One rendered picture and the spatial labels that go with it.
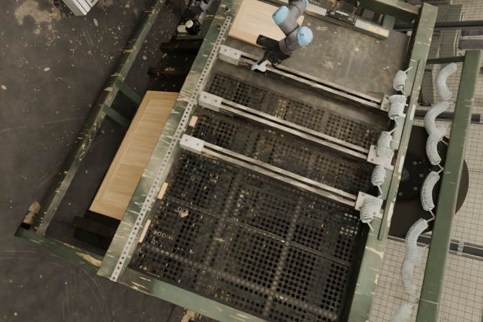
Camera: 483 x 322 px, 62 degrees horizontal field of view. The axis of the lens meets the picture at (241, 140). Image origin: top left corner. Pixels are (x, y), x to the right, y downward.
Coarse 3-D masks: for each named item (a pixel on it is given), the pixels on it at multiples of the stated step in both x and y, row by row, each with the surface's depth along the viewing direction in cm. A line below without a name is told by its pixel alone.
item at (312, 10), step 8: (272, 0) 262; (280, 0) 260; (312, 8) 259; (320, 8) 260; (320, 16) 260; (344, 24) 259; (360, 24) 258; (368, 24) 258; (368, 32) 258; (376, 32) 257
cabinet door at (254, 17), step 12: (252, 0) 261; (240, 12) 257; (252, 12) 258; (264, 12) 259; (240, 24) 254; (252, 24) 255; (264, 24) 256; (276, 24) 256; (300, 24) 257; (240, 36) 251; (252, 36) 252; (276, 36) 253
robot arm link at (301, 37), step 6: (300, 30) 172; (306, 30) 173; (288, 36) 175; (294, 36) 174; (300, 36) 172; (306, 36) 173; (312, 36) 175; (288, 42) 178; (294, 42) 176; (300, 42) 174; (306, 42) 174; (288, 48) 180; (294, 48) 179
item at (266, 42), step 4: (260, 36) 188; (264, 36) 188; (260, 40) 187; (264, 40) 187; (268, 40) 187; (272, 40) 188; (276, 40) 188; (260, 44) 188; (264, 44) 187; (268, 44) 186; (272, 44) 187; (276, 44) 187; (272, 48) 187; (276, 48) 186
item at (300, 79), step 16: (224, 48) 241; (240, 64) 244; (288, 80) 242; (304, 80) 238; (320, 80) 239; (336, 96) 240; (352, 96) 237; (368, 96) 237; (384, 96) 234; (400, 96) 220; (384, 112) 237; (400, 112) 231
